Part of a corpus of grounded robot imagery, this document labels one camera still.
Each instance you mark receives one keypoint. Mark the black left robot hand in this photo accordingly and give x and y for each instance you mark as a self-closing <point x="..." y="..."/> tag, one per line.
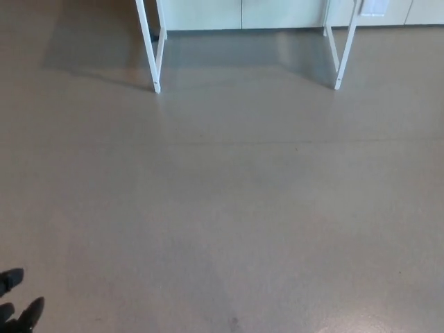
<point x="8" y="322"/>

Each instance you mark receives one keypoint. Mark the white desk leg frame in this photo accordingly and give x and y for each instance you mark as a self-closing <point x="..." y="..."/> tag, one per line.
<point x="348" y="45"/>
<point x="147" y="45"/>

